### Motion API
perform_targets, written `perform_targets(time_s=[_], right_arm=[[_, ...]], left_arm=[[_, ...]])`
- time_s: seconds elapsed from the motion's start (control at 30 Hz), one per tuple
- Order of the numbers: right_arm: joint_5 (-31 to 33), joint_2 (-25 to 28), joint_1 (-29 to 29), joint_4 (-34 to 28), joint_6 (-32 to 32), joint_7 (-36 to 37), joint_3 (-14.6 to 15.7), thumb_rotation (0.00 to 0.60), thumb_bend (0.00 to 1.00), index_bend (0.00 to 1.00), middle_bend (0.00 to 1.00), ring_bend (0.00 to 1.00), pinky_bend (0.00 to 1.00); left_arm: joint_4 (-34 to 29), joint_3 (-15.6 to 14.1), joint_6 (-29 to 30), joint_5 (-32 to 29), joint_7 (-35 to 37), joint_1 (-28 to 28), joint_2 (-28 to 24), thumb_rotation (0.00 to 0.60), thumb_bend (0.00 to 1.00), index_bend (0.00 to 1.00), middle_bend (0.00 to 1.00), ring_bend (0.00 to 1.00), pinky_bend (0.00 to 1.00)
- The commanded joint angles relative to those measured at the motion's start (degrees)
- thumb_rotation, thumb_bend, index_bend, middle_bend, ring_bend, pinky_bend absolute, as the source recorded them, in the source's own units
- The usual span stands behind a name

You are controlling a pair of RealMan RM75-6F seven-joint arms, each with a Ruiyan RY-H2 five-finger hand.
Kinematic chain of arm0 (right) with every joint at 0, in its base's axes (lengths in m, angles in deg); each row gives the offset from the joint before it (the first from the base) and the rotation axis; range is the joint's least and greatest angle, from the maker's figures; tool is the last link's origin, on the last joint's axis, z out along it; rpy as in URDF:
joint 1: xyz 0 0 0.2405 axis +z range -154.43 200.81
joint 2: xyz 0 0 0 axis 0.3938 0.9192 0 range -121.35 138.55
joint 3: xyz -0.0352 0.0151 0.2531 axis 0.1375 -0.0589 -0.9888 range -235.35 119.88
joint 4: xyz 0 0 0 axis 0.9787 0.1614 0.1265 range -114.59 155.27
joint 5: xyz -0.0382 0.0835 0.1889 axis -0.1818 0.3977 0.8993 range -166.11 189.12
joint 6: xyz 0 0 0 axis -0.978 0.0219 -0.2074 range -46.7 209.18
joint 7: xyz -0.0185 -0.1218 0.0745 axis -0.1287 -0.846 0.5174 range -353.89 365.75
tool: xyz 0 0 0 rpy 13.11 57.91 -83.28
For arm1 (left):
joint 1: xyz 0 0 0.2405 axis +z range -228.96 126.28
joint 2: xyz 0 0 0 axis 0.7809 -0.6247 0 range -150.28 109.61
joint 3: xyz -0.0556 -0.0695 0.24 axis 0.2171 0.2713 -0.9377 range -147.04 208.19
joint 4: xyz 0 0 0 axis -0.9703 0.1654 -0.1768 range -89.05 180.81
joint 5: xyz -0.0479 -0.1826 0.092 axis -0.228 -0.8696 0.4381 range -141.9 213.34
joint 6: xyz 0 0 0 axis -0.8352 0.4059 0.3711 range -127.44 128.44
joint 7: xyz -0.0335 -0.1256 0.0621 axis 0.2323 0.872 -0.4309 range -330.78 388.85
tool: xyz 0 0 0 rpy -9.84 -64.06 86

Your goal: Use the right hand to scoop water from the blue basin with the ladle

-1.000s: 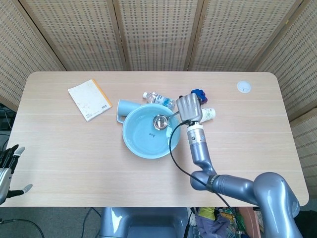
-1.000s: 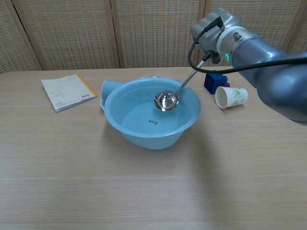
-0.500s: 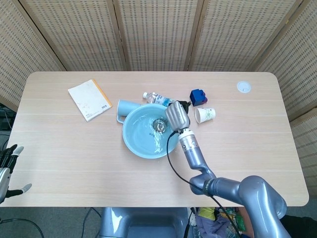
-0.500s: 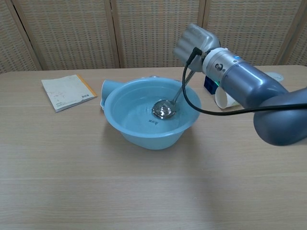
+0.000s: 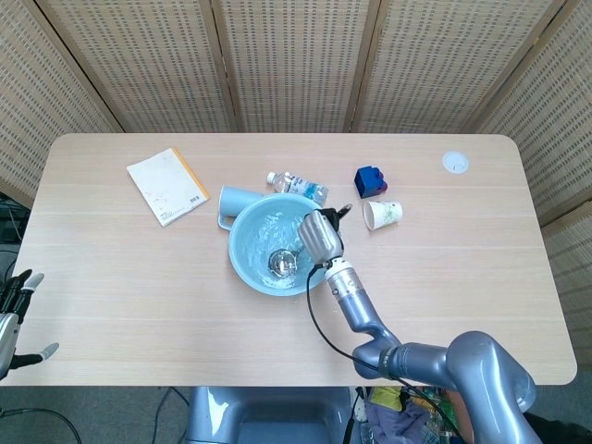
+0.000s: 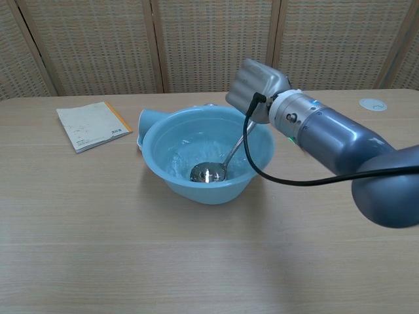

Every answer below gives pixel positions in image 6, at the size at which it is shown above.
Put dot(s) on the light blue plastic cup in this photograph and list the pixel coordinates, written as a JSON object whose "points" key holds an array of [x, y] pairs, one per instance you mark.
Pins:
{"points": [[149, 119]]}

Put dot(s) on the woven folding screen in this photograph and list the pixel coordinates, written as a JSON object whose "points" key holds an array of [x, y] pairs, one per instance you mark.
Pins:
{"points": [[131, 45]]}

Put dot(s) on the blue plastic basin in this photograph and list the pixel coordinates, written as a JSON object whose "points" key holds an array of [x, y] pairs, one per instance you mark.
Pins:
{"points": [[163, 147]]}

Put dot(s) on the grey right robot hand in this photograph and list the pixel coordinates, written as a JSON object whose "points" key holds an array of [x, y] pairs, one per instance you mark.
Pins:
{"points": [[258, 85]]}

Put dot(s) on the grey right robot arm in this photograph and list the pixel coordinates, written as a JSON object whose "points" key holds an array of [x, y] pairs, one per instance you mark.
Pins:
{"points": [[343, 140]]}

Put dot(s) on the white booklet orange spine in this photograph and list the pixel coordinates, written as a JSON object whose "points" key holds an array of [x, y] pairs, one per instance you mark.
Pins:
{"points": [[91, 126]]}

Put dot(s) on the stainless steel ladle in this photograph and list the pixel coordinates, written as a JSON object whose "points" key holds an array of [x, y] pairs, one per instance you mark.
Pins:
{"points": [[207, 173]]}

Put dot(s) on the white round sticker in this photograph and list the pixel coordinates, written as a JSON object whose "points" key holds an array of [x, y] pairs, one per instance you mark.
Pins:
{"points": [[372, 104]]}

